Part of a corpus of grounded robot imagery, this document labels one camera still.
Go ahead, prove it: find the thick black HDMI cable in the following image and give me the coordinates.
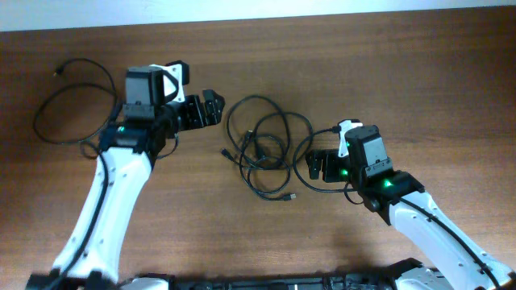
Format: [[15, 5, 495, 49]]
[[219, 94, 314, 172]]

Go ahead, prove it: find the thin black USB cable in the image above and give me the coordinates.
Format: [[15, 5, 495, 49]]
[[31, 57, 124, 146]]

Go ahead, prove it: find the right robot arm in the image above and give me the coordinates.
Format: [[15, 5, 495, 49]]
[[306, 120, 515, 289]]

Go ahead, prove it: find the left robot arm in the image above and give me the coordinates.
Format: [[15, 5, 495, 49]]
[[26, 60, 225, 289]]

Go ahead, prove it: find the right camera cable black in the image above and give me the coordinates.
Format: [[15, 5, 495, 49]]
[[291, 126, 503, 290]]

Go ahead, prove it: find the camera cable black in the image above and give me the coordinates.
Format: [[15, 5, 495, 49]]
[[44, 140, 181, 290], [291, 126, 503, 290]]

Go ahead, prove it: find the left camera cable black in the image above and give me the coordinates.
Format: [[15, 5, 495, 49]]
[[44, 140, 181, 290]]

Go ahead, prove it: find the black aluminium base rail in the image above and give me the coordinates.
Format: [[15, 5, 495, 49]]
[[120, 257, 440, 290]]

